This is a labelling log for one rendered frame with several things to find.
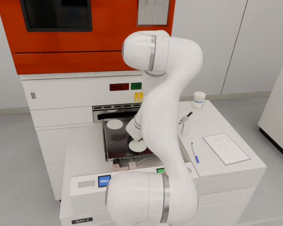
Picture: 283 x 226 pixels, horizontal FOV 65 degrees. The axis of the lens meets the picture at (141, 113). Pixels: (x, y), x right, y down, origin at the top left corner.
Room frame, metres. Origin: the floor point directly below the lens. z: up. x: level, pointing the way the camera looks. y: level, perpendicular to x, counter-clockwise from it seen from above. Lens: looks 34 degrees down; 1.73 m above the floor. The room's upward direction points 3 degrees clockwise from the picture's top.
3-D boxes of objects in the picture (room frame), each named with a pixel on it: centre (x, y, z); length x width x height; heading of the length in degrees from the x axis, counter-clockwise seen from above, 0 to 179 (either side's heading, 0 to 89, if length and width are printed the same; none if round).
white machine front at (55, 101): (1.17, 0.27, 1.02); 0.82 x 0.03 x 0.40; 104
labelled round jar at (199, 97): (1.24, -0.37, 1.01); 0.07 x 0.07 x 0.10
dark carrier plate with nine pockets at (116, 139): (1.00, 0.03, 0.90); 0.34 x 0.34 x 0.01; 14
